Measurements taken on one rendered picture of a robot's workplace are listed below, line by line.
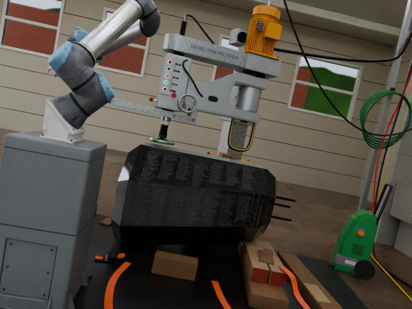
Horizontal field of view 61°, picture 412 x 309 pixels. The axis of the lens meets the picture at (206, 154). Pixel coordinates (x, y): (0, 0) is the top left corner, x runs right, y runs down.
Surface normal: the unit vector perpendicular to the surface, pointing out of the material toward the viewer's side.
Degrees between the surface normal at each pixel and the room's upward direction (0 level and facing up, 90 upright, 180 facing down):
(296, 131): 90
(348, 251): 90
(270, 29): 90
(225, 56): 90
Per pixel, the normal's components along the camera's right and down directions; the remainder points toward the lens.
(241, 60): 0.26, 0.14
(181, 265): 0.00, 0.09
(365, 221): -0.27, 0.03
